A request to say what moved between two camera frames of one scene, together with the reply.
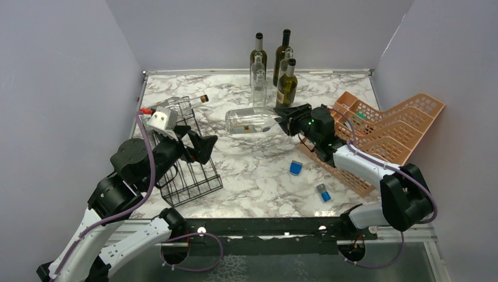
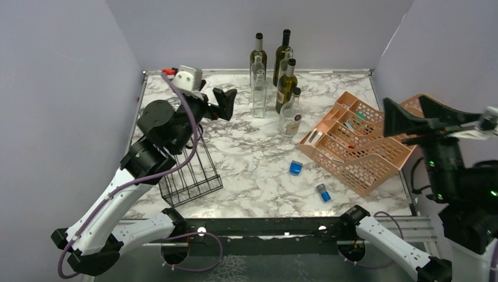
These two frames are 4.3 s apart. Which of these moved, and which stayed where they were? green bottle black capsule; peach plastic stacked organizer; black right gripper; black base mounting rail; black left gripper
Moved: black left gripper; black right gripper
Stayed: green bottle black capsule; peach plastic stacked organizer; black base mounting rail
